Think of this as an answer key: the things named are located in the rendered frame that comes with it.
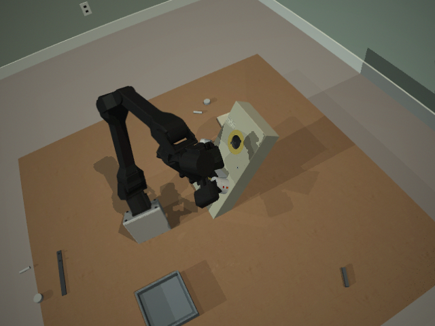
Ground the beige rectangular panel with round holes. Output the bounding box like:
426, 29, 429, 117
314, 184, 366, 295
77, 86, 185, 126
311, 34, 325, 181
206, 101, 280, 219

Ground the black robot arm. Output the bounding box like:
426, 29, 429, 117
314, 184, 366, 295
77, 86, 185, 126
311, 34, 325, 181
96, 86, 224, 217

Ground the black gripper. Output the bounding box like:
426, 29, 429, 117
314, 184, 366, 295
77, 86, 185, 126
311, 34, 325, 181
179, 171, 222, 209

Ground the white cylinder with two slots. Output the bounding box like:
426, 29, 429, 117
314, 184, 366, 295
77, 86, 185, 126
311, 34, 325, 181
211, 177, 230, 194

